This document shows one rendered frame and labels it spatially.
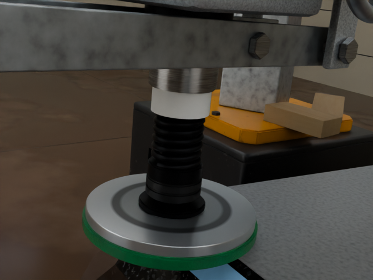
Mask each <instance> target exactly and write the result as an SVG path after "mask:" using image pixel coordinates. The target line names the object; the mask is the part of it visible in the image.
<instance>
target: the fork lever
mask: <svg viewBox="0 0 373 280"><path fill-rule="evenodd" d="M328 30H329V28H328V27H316V26H302V25H294V24H280V23H279V20H277V19H267V18H255V17H242V16H234V18H233V20H230V19H216V18H201V17H188V16H174V15H166V14H151V13H144V8H139V7H127V6H114V5H107V4H95V3H82V2H69V1H56V0H0V72H50V71H103V70H130V69H184V68H237V67H290V66H322V63H323V59H324V53H325V47H326V41H327V34H328ZM357 49H358V44H357V42H356V41H355V39H354V38H352V37H349V38H347V39H346V40H345V41H344V42H343V43H342V44H341V46H340V50H339V58H340V59H341V60H342V62H343V63H344V64H350V63H351V62H352V61H353V60H354V59H355V58H356V54H357Z"/></svg>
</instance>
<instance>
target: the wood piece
mask: <svg viewBox="0 0 373 280"><path fill-rule="evenodd" d="M263 121H267V122H270V123H273V124H277V125H279V126H283V127H286V128H289V129H293V130H295V131H298V132H301V133H305V134H308V135H311V136H314V137H317V138H324V137H328V136H333V135H336V134H339V133H340V128H341V122H342V117H340V116H336V115H333V114H330V113H326V112H322V111H318V110H315V109H311V108H308V107H304V106H300V105H297V104H293V103H289V102H278V103H271V104H266V105H265V111H264V118H263Z"/></svg>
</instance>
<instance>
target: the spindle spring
mask: <svg viewBox="0 0 373 280"><path fill-rule="evenodd" d="M155 115H156V116H155V117H154V122H155V124H154V126H153V130H154V133H153V134H152V138H153V139H154V141H152V147H153V149H152V150H151V155H152V156H153V157H154V158H155V159H157V160H159V161H163V162H168V163H187V162H191V163H187V164H166V163H162V162H158V163H157V166H158V167H161V168H165V169H172V170H181V171H182V170H189V169H194V168H196V167H198V166H199V165H200V162H201V158H200V156H201V155H202V151H201V148H202V146H203V142H202V139H203V138H204V134H203V131H204V129H205V126H204V124H203V123H204V122H205V118H200V119H194V121H187V122H176V121H167V120H165V118H166V119H174V120H189V119H178V118H170V117H165V116H161V115H158V114H156V113H155ZM164 127H166V128H175V129H188V128H193V129H191V130H184V131H177V130H170V129H164ZM163 136H168V137H192V138H187V139H172V138H165V137H163ZM160 144H164V145H168V146H191V147H183V148H174V147H166V146H162V145H160ZM160 152H162V153H167V154H190V153H191V154H190V155H186V156H169V155H165V154H161V153H160ZM192 161H193V162H192Z"/></svg>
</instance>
